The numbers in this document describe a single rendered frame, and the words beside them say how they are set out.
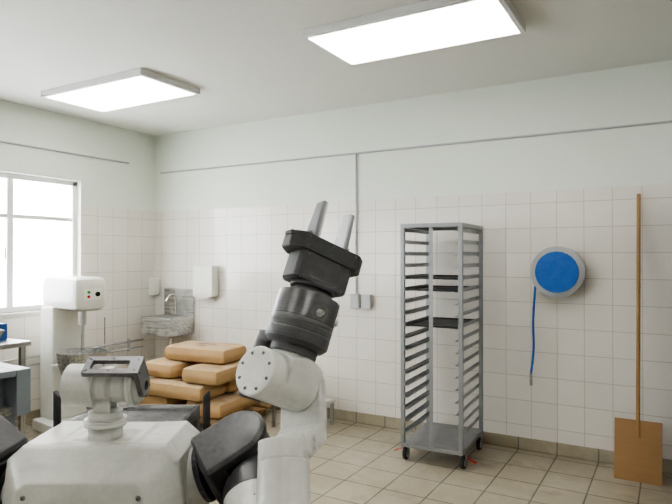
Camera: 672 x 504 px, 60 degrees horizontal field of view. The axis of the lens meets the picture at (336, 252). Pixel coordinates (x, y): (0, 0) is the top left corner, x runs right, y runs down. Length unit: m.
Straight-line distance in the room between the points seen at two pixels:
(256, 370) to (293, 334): 0.07
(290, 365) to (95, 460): 0.35
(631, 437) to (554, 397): 0.64
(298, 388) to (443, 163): 4.55
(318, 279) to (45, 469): 0.48
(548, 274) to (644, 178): 0.98
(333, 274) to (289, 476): 0.27
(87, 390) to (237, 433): 0.23
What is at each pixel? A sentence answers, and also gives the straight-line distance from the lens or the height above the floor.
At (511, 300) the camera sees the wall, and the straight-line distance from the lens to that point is 5.02.
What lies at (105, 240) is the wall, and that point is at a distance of 6.76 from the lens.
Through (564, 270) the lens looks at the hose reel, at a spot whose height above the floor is 1.46.
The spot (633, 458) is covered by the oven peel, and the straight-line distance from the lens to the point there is 4.81.
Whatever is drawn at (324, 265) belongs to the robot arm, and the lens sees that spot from 0.81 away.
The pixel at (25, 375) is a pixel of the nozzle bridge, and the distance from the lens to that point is 2.33.
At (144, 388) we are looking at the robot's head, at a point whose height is 1.37.
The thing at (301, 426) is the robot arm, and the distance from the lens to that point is 0.81.
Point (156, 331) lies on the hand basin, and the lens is 6.69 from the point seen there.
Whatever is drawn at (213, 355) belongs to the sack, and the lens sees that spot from 5.59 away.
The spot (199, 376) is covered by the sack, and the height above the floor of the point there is 0.50.
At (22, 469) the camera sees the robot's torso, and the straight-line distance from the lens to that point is 1.00.
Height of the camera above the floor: 1.57
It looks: level
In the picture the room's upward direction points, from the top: straight up
